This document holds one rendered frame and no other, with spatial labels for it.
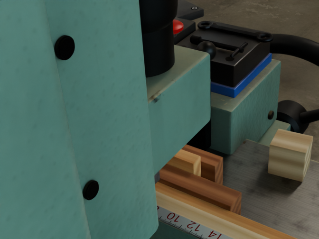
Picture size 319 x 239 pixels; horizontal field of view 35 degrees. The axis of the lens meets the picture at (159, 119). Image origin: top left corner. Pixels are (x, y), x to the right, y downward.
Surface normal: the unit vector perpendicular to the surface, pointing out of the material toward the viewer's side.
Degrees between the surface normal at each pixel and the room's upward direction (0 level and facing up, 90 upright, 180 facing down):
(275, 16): 1
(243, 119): 90
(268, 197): 0
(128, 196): 90
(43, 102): 90
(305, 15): 0
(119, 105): 90
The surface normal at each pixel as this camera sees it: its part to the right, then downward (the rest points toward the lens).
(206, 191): -0.06, -0.83
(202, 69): 0.82, 0.28
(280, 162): -0.46, 0.52
